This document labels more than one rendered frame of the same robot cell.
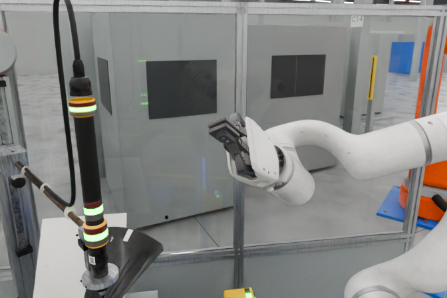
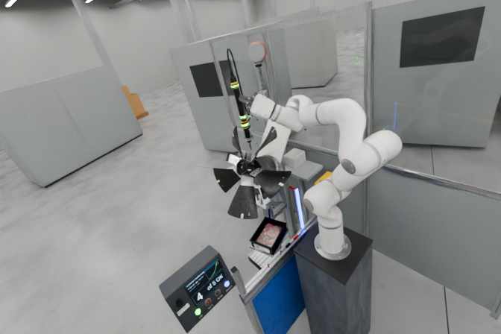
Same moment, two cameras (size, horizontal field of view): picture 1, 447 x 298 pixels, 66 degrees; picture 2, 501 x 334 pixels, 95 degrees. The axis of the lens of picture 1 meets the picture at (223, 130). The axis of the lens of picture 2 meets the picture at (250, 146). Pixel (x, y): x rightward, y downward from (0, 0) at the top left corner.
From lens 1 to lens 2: 0.98 m
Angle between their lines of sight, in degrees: 60
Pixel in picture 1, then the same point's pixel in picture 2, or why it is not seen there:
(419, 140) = (314, 112)
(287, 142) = (291, 104)
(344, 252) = (452, 193)
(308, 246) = (417, 177)
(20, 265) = not seen: hidden behind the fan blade
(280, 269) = (394, 183)
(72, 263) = not seen: hidden behind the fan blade
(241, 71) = (367, 50)
